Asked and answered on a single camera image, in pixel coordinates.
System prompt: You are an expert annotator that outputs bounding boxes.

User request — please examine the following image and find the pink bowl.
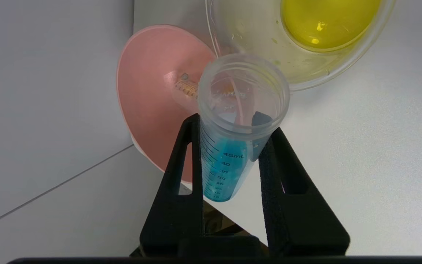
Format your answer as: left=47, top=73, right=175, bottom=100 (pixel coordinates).
left=116, top=24, right=219, bottom=184

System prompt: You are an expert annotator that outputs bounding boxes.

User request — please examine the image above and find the test tube with yellow pigment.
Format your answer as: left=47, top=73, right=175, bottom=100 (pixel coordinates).
left=163, top=70, right=201, bottom=112

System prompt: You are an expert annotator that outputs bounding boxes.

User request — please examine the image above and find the clear glass beaker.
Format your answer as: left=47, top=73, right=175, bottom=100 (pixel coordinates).
left=205, top=0, right=397, bottom=92

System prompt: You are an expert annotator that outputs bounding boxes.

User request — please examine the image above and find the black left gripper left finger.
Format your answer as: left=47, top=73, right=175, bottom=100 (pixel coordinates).
left=139, top=113, right=205, bottom=257

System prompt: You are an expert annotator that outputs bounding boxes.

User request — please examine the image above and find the test tube with blue pigment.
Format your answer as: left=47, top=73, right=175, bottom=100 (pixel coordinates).
left=197, top=54, right=291, bottom=203

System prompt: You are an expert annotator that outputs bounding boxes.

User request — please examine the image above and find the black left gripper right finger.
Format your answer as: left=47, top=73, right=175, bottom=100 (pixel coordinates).
left=258, top=127, right=351, bottom=257

